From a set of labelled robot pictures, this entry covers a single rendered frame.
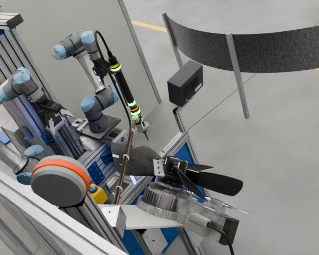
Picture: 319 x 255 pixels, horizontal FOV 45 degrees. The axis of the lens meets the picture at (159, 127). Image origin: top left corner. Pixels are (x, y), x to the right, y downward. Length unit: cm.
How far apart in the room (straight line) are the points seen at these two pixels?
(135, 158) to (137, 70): 249
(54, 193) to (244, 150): 276
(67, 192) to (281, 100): 332
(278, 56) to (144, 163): 196
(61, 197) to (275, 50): 268
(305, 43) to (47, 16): 218
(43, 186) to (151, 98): 350
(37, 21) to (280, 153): 239
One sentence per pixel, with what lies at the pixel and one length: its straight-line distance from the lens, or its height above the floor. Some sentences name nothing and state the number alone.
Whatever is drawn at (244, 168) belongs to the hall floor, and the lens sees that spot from 354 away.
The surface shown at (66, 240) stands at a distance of 73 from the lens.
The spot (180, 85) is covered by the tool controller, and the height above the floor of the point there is 123.
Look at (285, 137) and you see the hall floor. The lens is 375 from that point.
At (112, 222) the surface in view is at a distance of 136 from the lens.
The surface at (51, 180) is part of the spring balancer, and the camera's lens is 108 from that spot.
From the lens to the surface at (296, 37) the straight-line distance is 341.
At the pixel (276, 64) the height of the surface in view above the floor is 64.
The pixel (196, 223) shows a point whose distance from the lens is 180.
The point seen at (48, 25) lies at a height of 150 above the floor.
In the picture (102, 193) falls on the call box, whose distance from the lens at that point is 227.
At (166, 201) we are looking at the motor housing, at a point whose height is 116.
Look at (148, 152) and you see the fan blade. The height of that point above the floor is 118.
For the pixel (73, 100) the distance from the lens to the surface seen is 381.
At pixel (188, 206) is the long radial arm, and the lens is 189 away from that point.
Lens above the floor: 256
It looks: 37 degrees down
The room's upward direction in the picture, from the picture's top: 22 degrees counter-clockwise
